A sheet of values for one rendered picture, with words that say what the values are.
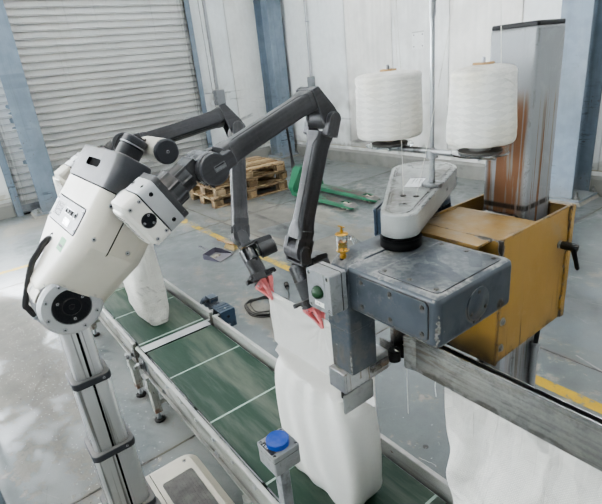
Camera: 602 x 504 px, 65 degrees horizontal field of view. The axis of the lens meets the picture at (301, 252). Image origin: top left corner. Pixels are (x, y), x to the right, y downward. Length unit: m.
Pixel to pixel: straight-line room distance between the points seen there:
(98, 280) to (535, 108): 1.13
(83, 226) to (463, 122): 0.90
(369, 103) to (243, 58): 8.48
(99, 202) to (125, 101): 7.36
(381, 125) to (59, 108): 7.39
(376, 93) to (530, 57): 0.34
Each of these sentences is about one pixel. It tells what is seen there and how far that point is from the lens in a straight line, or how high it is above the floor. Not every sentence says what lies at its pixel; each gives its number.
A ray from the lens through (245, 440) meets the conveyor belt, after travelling 2.01.
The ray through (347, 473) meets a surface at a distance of 1.59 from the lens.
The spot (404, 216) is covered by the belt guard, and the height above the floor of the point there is 1.41.
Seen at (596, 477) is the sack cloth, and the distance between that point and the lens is 1.07.
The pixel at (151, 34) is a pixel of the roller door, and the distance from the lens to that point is 8.83.
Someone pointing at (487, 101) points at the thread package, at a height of 1.62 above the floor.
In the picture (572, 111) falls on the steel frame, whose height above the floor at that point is 0.98.
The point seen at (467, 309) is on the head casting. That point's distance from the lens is 0.91.
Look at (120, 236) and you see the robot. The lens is 1.26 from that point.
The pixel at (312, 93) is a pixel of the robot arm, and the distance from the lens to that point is 1.32.
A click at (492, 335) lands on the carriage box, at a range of 1.19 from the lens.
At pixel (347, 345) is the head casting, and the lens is 1.06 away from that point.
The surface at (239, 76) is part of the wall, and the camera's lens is 9.56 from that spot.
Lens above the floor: 1.73
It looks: 22 degrees down
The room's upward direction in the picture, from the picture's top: 6 degrees counter-clockwise
